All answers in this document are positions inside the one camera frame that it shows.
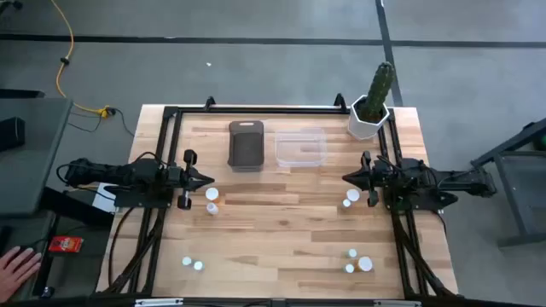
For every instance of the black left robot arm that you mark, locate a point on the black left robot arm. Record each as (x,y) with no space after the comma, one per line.
(111,172)

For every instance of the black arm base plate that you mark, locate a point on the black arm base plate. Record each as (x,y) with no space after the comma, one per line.
(141,198)
(426,202)

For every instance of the grey metal cart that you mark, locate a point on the grey metal cart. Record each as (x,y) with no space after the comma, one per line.
(512,187)

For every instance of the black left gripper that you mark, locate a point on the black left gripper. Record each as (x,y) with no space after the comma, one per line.
(179,178)

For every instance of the silver metal bracket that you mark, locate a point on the silver metal bracket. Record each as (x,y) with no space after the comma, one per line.
(158,302)

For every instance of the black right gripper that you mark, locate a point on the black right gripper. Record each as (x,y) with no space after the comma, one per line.
(375,179)

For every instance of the red box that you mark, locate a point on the red box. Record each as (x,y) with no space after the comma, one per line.
(65,244)

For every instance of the grey side table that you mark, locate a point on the grey side table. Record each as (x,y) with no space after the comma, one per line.
(34,170)

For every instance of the green cactus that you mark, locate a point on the green cactus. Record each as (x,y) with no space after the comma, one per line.
(379,89)

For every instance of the person's hand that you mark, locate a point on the person's hand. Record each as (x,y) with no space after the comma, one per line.
(17,268)

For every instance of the white plant pot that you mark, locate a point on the white plant pot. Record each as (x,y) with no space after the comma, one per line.
(360,128)

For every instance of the grey plastic bin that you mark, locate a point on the grey plastic bin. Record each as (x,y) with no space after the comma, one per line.
(246,147)

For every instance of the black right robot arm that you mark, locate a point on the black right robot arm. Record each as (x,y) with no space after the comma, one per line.
(448,179)

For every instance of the black equipment box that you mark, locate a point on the black equipment box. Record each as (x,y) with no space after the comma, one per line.
(72,206)

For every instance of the clear plastic bin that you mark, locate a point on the clear plastic bin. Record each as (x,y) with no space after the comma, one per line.
(279,147)

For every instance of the white box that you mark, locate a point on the white box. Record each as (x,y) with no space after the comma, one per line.
(104,200)

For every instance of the black device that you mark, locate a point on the black device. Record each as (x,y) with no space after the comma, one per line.
(10,134)

